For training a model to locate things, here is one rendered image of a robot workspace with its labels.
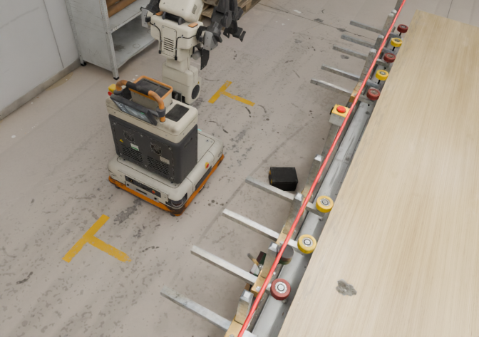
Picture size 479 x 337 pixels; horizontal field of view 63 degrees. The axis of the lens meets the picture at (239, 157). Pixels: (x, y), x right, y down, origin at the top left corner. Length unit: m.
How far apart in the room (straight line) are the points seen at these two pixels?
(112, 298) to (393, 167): 1.81
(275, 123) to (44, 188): 1.98
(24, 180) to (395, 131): 2.61
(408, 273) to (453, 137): 1.02
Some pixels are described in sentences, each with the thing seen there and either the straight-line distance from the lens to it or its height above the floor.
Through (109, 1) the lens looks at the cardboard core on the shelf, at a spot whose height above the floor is 0.59.
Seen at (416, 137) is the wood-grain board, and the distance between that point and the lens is 2.48.
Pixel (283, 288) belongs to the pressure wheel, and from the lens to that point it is 1.66.
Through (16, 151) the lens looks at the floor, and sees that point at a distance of 3.57.
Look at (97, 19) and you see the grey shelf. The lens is 3.81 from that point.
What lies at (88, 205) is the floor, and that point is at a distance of 3.04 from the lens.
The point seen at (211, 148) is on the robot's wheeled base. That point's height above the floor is 0.28.
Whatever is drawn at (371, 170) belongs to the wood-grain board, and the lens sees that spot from 2.17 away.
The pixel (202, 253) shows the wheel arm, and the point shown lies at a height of 0.86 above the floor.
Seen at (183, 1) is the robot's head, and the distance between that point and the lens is 2.37.
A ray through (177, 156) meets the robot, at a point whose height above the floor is 0.59.
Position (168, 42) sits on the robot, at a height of 1.12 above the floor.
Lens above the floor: 2.40
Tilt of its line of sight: 47 degrees down
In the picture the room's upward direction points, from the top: 7 degrees clockwise
